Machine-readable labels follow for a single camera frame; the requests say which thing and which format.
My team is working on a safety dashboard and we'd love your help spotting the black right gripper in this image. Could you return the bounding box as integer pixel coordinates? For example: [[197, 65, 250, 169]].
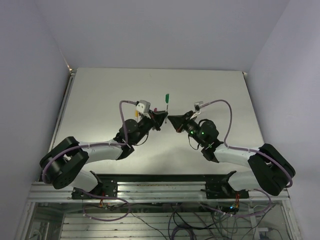
[[167, 110, 205, 147]]

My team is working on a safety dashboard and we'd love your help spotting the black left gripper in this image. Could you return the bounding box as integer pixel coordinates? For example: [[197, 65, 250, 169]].
[[132, 109, 169, 145]]

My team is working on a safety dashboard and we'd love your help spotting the white pen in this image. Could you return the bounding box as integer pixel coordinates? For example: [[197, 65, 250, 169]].
[[164, 103, 169, 124]]

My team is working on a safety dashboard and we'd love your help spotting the green pen cap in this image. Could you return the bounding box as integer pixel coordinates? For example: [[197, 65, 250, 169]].
[[165, 93, 170, 104]]

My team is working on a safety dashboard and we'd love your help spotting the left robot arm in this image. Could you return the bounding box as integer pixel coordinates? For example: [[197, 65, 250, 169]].
[[39, 110, 168, 199]]

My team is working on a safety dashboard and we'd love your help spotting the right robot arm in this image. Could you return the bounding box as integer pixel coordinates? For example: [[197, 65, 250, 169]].
[[168, 111, 296, 198]]

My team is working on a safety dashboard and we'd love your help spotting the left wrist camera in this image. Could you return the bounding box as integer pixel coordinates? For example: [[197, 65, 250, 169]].
[[135, 100, 151, 119]]

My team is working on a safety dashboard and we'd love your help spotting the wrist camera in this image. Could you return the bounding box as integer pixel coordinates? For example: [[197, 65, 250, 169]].
[[135, 100, 151, 119], [191, 101, 204, 119]]

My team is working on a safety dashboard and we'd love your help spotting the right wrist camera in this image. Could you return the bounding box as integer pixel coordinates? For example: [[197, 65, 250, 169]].
[[191, 101, 204, 119]]

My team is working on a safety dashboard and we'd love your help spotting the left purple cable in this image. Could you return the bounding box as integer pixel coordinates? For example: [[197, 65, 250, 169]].
[[41, 99, 141, 186]]

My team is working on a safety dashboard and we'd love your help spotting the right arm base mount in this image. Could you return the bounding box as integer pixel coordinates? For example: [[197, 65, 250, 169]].
[[200, 171, 249, 199]]

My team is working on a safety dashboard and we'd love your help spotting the aluminium frame rail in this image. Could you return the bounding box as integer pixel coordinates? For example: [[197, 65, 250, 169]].
[[26, 179, 291, 204]]

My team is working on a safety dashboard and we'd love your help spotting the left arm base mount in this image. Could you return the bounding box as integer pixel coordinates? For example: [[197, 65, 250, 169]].
[[71, 179, 118, 200]]

